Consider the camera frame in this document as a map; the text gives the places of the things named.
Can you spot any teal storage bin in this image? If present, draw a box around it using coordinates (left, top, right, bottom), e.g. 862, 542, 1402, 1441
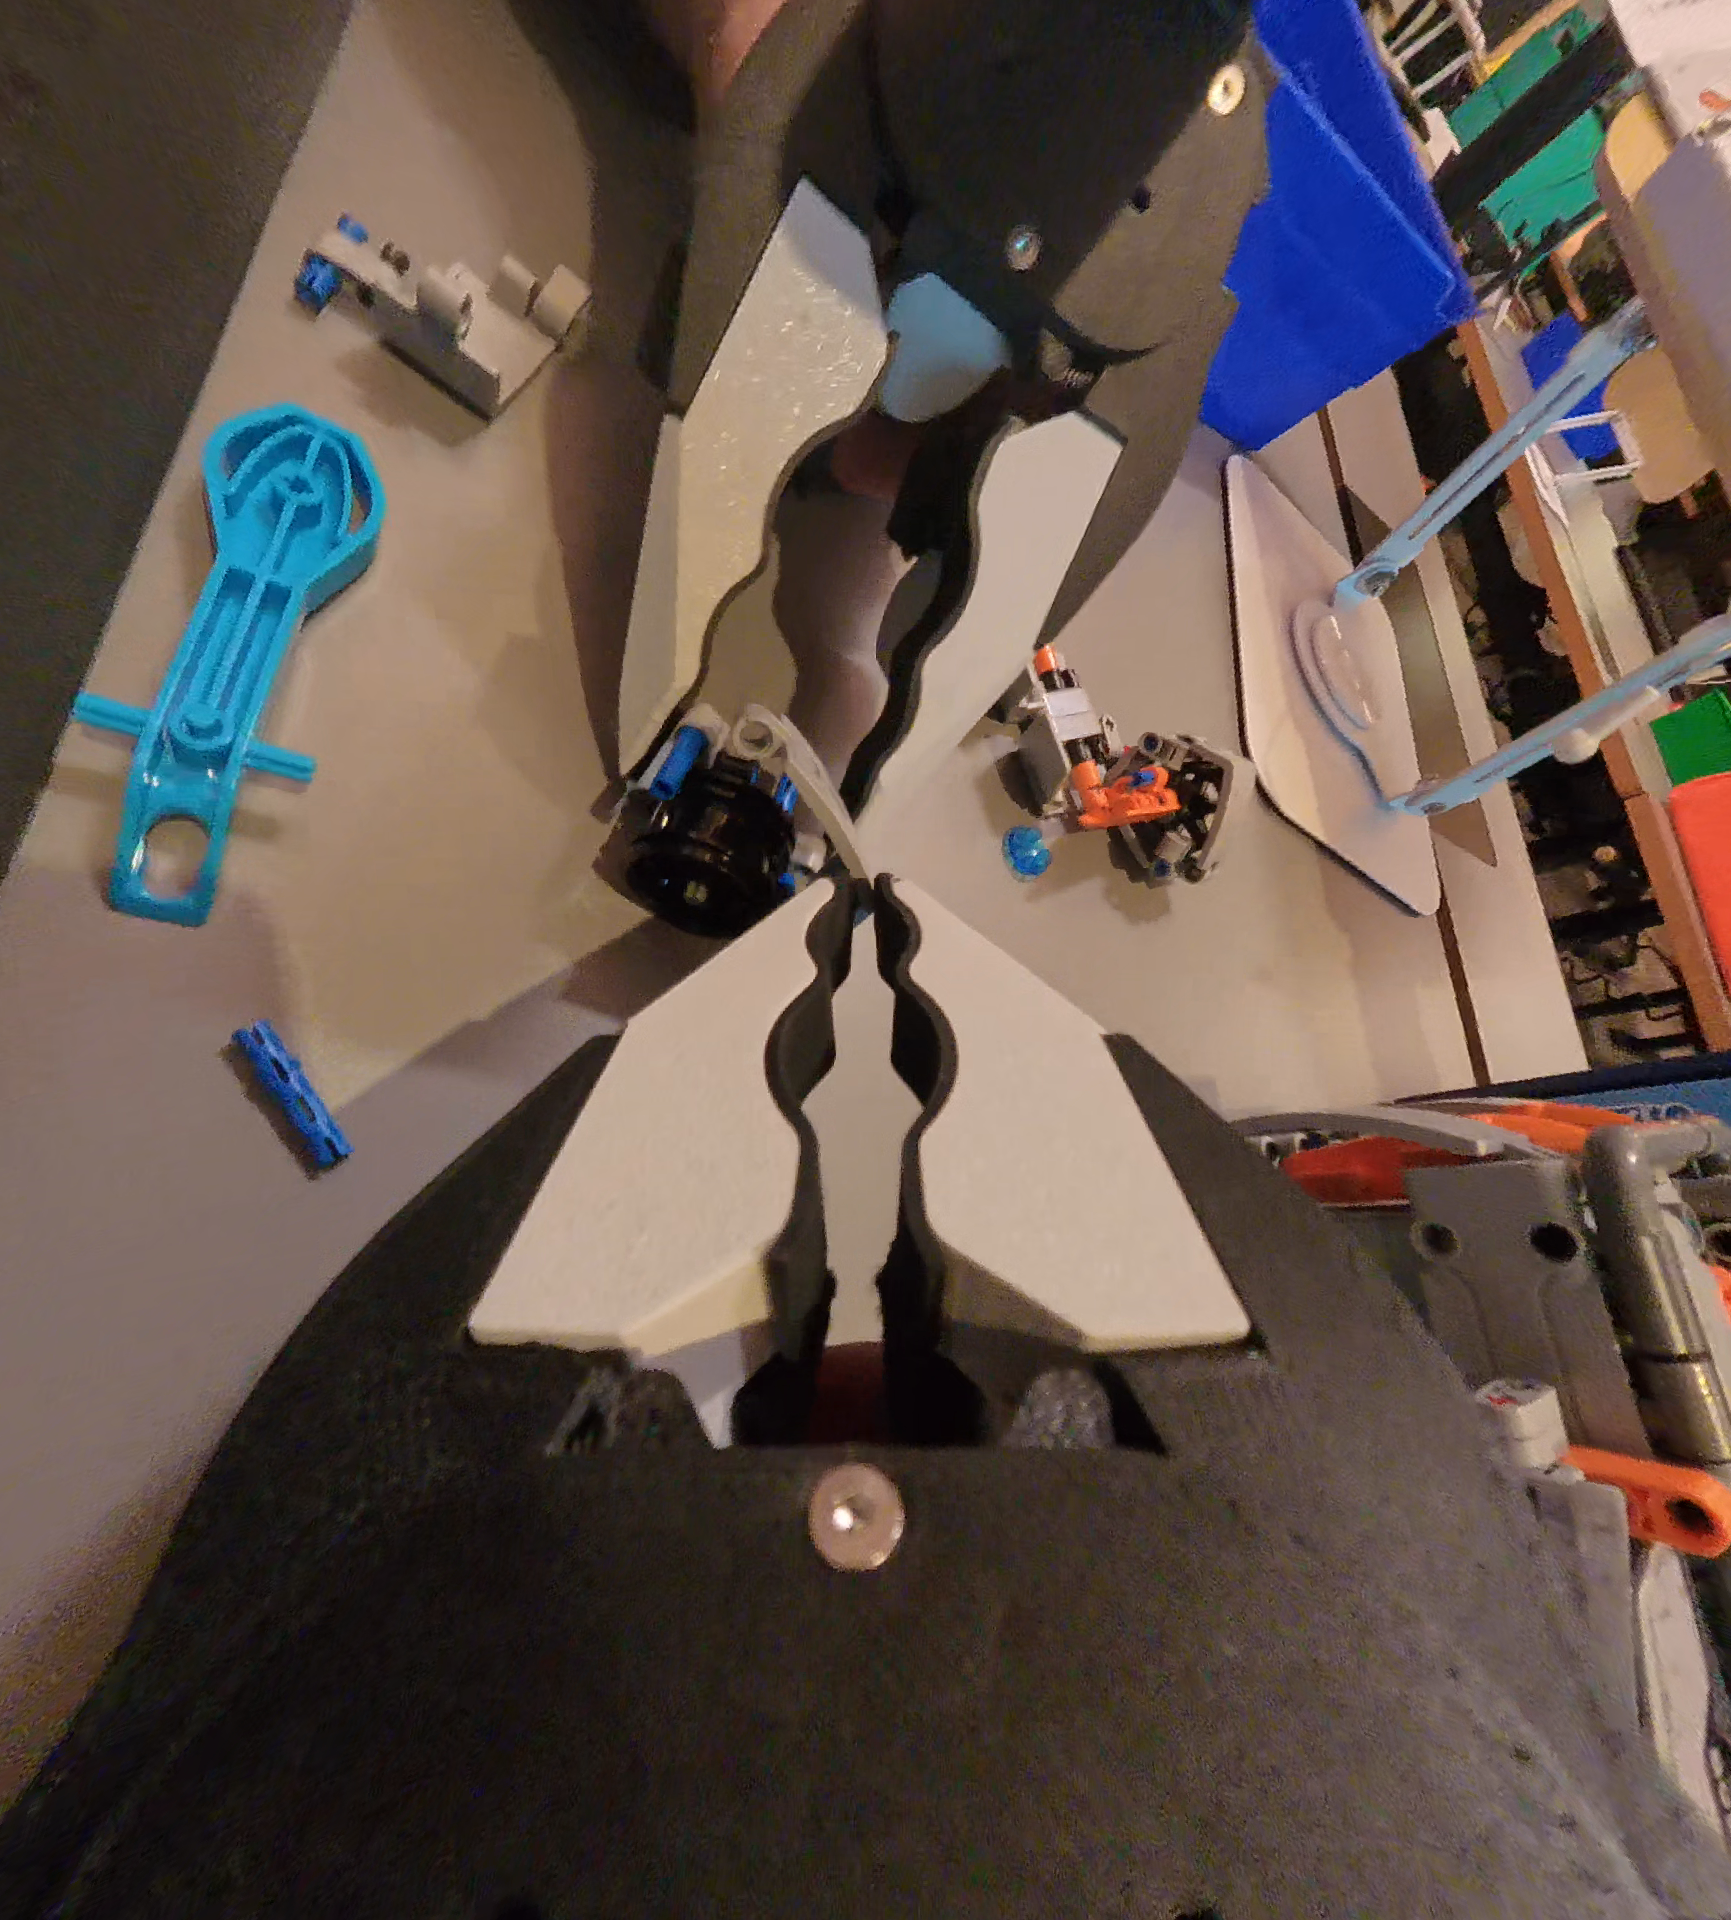
1436, 0, 1648, 258

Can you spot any light blue paddle piece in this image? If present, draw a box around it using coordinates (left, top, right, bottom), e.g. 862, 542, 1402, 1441
73, 405, 389, 925

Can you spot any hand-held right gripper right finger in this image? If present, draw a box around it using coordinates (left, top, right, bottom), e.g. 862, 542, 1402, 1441
872, 875, 1258, 1412

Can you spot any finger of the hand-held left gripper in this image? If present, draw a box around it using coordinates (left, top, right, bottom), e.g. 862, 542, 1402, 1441
860, 405, 1138, 818
615, 173, 912, 788

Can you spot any small grey orange brick assembly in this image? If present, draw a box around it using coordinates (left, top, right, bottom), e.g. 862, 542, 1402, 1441
992, 645, 1234, 887

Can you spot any grey axle connector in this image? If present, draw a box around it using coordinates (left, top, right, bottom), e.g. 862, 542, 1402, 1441
741, 706, 882, 902

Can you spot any black dimpled foam mat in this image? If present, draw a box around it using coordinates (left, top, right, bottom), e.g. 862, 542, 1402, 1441
0, 0, 359, 1098

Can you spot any person's left hand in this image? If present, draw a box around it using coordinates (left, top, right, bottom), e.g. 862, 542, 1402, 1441
643, 0, 874, 121

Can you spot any blue connector pin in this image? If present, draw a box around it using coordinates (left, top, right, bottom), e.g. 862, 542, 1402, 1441
231, 1020, 359, 1171

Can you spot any large grey tracked brick vehicle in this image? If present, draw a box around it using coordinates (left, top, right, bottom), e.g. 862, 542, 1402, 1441
1226, 1095, 1731, 1920

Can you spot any blue storage bin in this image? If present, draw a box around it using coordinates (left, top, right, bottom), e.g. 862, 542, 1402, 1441
1196, 0, 1474, 452

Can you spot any grey bracket brick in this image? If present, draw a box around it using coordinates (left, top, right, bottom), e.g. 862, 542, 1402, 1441
381, 245, 599, 415

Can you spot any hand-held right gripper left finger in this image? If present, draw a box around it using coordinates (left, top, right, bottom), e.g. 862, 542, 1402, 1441
471, 875, 844, 1412

